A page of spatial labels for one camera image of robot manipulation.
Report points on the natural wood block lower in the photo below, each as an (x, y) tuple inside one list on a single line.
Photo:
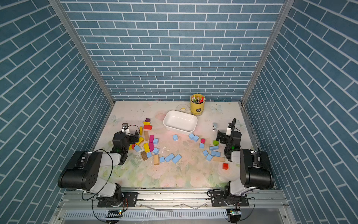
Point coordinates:
[(156, 160)]

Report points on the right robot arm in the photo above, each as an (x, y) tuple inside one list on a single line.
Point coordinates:
[(255, 172)]

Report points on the brown wood block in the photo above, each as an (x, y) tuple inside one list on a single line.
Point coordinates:
[(144, 155)]

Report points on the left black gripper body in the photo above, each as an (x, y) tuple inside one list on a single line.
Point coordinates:
[(130, 141)]

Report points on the lower magenta block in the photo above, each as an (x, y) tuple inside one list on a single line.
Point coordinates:
[(151, 146)]

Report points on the blue cube left cluster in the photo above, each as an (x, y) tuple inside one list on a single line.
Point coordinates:
[(137, 148)]

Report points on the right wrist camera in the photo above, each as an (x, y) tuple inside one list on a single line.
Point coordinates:
[(231, 127)]

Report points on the yellow block lower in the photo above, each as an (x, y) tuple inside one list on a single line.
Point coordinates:
[(146, 148)]

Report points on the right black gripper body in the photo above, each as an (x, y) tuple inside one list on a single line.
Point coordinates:
[(225, 140)]

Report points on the blue cube beside magenta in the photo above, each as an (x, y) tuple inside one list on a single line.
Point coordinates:
[(155, 141)]

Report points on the blue long block centre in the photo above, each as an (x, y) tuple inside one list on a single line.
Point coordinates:
[(169, 157)]

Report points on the natural wood long block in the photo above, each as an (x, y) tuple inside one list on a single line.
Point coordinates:
[(146, 135)]

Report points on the magenta block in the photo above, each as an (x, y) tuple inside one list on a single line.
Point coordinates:
[(151, 146), (151, 138)]

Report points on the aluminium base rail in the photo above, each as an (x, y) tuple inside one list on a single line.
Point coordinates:
[(177, 206)]

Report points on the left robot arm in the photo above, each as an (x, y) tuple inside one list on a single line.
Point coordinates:
[(91, 172)]

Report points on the red cube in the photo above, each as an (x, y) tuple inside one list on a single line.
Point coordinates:
[(225, 166)]

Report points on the natural wood flat block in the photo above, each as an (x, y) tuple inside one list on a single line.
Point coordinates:
[(219, 159)]

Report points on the upper magenta block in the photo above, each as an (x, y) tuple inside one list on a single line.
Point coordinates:
[(151, 138)]

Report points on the blue cube by yellow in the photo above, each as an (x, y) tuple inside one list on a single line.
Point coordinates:
[(156, 151)]

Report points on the blue long block centre-right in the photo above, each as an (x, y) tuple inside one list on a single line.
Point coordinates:
[(176, 158)]

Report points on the red rectangular block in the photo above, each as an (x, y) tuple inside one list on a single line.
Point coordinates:
[(147, 127)]

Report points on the blue long block right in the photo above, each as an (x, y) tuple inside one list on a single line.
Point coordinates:
[(216, 153)]

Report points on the white rectangular dish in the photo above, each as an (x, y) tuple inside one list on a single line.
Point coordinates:
[(180, 122)]

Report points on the yellow pen cup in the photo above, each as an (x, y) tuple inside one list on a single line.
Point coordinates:
[(197, 103)]

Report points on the yellow rainbow block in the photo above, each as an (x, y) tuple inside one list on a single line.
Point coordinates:
[(140, 141)]

